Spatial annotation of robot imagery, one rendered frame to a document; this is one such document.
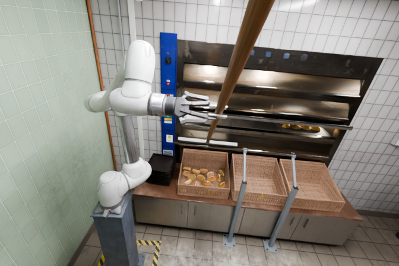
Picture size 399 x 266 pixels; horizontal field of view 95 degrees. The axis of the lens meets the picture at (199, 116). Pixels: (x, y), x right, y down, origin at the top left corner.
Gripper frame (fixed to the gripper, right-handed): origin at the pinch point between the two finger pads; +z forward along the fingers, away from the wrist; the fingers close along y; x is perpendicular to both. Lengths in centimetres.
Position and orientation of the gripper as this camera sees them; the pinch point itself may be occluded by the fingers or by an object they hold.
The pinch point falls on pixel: (218, 111)
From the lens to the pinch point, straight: 70.9
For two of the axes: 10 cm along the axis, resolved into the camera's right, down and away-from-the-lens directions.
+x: 0.1, -2.4, -9.7
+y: -1.1, 9.6, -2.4
